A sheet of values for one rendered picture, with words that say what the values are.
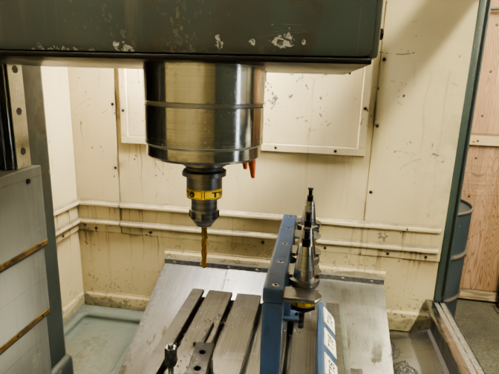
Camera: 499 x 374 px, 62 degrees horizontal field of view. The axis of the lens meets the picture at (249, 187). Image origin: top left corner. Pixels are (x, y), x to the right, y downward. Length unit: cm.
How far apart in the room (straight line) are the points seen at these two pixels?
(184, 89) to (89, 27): 12
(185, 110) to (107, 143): 129
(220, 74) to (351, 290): 132
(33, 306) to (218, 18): 79
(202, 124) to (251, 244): 123
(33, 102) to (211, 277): 100
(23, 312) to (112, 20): 71
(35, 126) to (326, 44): 77
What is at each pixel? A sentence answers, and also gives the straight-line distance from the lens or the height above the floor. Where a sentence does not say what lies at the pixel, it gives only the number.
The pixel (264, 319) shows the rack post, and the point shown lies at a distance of 84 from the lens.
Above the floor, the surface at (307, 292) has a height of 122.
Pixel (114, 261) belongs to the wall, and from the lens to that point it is 193.
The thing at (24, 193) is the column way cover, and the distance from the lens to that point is 96.
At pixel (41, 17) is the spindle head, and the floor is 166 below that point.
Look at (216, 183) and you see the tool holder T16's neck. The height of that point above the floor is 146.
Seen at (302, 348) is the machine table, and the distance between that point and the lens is 123.
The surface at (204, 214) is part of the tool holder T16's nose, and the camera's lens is 58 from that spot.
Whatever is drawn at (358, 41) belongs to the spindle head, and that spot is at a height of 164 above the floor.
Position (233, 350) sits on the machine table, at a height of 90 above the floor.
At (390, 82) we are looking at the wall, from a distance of 158.
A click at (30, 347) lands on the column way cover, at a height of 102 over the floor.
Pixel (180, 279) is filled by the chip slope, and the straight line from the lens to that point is 175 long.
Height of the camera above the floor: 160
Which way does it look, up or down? 14 degrees down
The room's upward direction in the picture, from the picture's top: 2 degrees clockwise
